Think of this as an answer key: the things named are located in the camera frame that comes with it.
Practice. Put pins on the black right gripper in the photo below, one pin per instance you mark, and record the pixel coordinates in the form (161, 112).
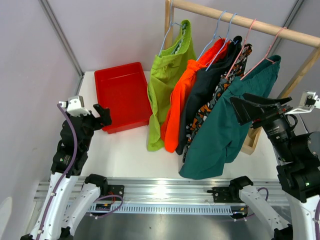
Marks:
(245, 110)

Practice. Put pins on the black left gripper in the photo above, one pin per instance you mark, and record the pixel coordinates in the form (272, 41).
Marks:
(105, 119)

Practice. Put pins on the teal green shorts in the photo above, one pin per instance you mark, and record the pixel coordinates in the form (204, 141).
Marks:
(220, 138)

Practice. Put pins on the pink hanger of camouflage shorts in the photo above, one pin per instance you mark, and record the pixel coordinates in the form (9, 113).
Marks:
(244, 43)

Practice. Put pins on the pink hanger of teal shorts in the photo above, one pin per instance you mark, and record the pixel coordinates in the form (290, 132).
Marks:
(266, 54)

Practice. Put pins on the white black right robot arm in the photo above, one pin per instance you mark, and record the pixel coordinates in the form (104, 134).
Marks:
(298, 171)

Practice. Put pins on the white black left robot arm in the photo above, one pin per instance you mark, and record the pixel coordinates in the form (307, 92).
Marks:
(56, 221)

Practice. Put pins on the orange grey camouflage shorts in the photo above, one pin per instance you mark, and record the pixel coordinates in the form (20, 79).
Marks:
(201, 115)

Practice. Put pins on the black shorts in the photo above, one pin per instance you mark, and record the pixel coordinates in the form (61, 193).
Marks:
(206, 81)

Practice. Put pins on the lime green shorts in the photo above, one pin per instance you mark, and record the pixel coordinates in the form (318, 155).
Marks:
(166, 70)

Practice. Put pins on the blue hanger of green shorts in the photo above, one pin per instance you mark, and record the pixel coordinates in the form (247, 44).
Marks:
(168, 25)

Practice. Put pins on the red plastic bin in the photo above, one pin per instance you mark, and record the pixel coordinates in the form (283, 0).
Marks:
(123, 90)

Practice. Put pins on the wooden clothes rack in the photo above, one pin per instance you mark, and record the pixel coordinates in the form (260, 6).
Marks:
(252, 137)

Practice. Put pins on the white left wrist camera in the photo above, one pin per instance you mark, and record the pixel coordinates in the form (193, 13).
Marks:
(75, 106)

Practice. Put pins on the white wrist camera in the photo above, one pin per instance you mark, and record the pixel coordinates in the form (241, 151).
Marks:
(75, 106)
(308, 102)

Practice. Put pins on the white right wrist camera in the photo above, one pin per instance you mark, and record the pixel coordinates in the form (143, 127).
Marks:
(308, 102)

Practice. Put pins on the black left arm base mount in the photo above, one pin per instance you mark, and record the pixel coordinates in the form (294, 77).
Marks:
(113, 189)

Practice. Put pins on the aluminium mounting rail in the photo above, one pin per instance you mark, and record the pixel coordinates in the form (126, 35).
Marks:
(170, 191)

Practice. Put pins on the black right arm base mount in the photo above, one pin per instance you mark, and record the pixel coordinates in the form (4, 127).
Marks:
(224, 194)

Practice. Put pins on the slotted grey cable duct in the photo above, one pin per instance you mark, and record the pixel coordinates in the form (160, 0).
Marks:
(165, 209)

